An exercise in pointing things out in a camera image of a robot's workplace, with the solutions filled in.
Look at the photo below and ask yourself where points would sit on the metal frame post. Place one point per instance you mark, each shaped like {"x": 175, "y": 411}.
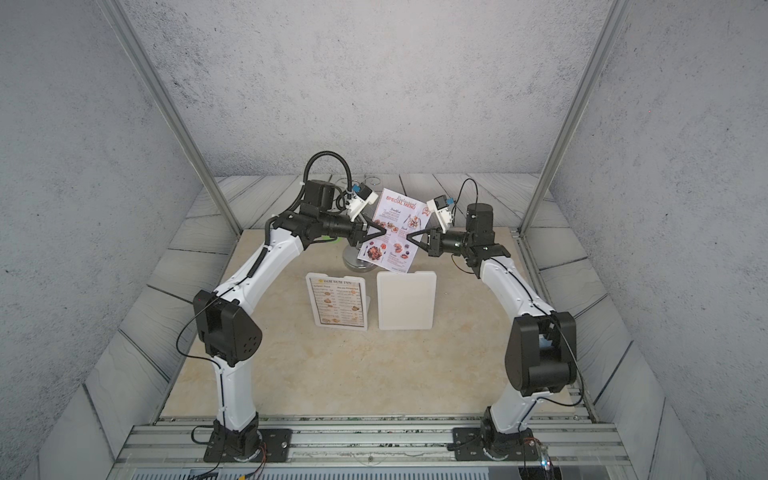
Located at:
{"x": 611, "y": 28}
{"x": 136, "y": 53}

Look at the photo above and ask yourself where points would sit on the dim sum inn menu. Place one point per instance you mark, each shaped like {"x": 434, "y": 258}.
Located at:
{"x": 338, "y": 303}

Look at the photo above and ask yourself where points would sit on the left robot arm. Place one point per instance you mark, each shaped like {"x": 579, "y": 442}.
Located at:
{"x": 223, "y": 318}

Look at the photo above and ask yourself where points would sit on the pink special menu sheet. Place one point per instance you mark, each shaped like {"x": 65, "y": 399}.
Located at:
{"x": 400, "y": 215}

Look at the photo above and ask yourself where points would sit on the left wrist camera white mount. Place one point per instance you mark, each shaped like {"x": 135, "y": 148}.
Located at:
{"x": 358, "y": 198}

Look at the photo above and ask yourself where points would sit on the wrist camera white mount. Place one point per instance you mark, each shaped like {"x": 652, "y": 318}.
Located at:
{"x": 358, "y": 198}
{"x": 441, "y": 210}

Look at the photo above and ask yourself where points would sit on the white menu rack left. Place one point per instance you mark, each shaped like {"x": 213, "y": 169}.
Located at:
{"x": 338, "y": 300}

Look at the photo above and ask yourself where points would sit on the left metal frame post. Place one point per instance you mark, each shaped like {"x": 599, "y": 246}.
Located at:
{"x": 136, "y": 53}

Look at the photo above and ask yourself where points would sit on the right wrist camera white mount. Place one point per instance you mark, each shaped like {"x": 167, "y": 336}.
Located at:
{"x": 441, "y": 210}

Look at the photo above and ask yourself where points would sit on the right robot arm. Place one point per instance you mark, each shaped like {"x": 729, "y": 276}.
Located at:
{"x": 541, "y": 355}

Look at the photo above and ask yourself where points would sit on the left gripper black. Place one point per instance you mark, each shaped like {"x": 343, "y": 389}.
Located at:
{"x": 360, "y": 235}

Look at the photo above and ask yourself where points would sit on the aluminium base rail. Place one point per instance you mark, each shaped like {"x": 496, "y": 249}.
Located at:
{"x": 571, "y": 439}

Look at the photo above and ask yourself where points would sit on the white menu rack right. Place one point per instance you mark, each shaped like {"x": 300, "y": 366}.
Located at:
{"x": 406, "y": 301}

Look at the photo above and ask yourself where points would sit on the right metal frame post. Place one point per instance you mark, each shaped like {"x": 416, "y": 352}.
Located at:
{"x": 611, "y": 28}

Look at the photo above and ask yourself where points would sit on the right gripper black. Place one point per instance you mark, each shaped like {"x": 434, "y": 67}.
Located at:
{"x": 435, "y": 249}

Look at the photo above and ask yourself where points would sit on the white menu rack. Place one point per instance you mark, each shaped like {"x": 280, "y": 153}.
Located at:
{"x": 338, "y": 300}
{"x": 406, "y": 301}

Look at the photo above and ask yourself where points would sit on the chrome glass holder stand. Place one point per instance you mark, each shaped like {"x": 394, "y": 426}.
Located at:
{"x": 351, "y": 253}

